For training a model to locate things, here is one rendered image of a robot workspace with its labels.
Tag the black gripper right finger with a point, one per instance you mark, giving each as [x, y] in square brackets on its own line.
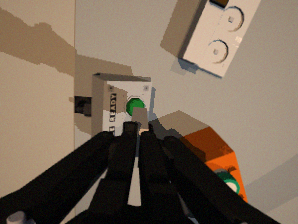
[208, 197]

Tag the white button panel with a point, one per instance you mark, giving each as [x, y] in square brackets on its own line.
[113, 99]

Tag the orange rectangular tube rack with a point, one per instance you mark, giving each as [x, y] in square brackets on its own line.
[207, 145]

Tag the green round cap with cream dot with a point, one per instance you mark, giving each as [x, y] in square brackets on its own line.
[231, 181]

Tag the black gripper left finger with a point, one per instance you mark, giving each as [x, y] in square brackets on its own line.
[51, 196]

